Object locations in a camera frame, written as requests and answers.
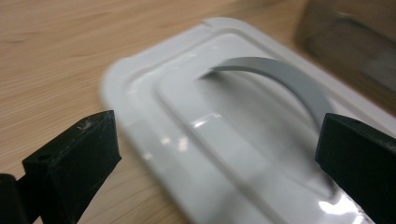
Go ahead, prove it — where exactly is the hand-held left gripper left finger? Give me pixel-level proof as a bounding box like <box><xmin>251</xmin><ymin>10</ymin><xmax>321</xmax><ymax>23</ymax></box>
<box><xmin>21</xmin><ymin>109</ymin><xmax>122</xmax><ymax>224</ymax></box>

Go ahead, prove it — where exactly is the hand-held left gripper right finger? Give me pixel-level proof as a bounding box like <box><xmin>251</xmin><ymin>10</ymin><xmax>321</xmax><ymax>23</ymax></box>
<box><xmin>314</xmin><ymin>112</ymin><xmax>396</xmax><ymax>224</ymax></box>

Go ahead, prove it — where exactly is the translucent grey storage box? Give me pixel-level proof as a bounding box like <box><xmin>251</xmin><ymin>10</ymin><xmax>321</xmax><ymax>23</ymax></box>
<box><xmin>293</xmin><ymin>0</ymin><xmax>396</xmax><ymax>117</ymax></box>

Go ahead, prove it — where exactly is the white storage box lid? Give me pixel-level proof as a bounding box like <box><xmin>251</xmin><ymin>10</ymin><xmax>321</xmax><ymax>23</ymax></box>
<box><xmin>100</xmin><ymin>17</ymin><xmax>396</xmax><ymax>224</ymax></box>

